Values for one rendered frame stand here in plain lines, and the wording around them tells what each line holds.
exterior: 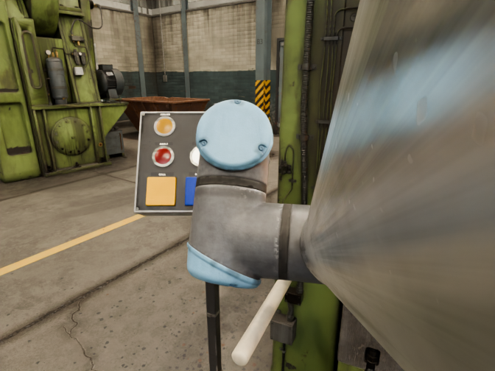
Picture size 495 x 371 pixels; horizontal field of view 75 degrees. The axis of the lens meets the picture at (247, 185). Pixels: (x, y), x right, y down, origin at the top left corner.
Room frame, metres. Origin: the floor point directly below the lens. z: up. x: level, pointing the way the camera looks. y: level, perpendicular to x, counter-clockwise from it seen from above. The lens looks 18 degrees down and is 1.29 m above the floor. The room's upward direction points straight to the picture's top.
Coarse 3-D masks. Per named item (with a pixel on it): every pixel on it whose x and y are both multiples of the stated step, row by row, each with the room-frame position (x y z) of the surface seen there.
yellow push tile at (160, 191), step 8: (152, 184) 0.79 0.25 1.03; (160, 184) 0.79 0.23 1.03; (168, 184) 0.79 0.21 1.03; (176, 184) 0.80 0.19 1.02; (152, 192) 0.78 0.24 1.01; (160, 192) 0.78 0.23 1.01; (168, 192) 0.78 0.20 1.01; (152, 200) 0.77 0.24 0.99; (160, 200) 0.77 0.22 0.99; (168, 200) 0.77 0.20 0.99
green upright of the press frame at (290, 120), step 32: (288, 0) 1.06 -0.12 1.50; (320, 0) 1.02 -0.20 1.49; (352, 0) 0.98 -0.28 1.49; (288, 32) 1.05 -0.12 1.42; (320, 32) 1.01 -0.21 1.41; (288, 64) 1.05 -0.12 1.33; (320, 64) 1.01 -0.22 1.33; (288, 96) 1.05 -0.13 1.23; (320, 96) 1.01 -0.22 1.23; (288, 128) 1.05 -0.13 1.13; (320, 128) 1.01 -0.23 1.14; (288, 160) 1.05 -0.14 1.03; (320, 160) 1.00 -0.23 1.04; (288, 192) 1.05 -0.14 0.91; (320, 288) 0.99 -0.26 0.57; (320, 320) 0.98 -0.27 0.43; (288, 352) 1.03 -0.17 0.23; (320, 352) 0.98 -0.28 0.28
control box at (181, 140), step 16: (144, 112) 0.90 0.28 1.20; (160, 112) 0.90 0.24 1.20; (176, 112) 0.90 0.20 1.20; (192, 112) 0.90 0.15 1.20; (144, 128) 0.88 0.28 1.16; (176, 128) 0.88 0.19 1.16; (192, 128) 0.88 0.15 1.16; (144, 144) 0.86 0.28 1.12; (160, 144) 0.86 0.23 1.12; (176, 144) 0.86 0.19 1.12; (192, 144) 0.86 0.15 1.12; (144, 160) 0.83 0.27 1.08; (176, 160) 0.83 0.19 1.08; (192, 160) 0.83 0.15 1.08; (144, 176) 0.81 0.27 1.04; (160, 176) 0.81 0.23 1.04; (176, 176) 0.81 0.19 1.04; (192, 176) 0.81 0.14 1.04; (144, 192) 0.79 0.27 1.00; (176, 192) 0.79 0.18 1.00; (144, 208) 0.77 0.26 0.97; (160, 208) 0.77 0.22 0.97; (176, 208) 0.77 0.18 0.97; (192, 208) 0.77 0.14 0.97
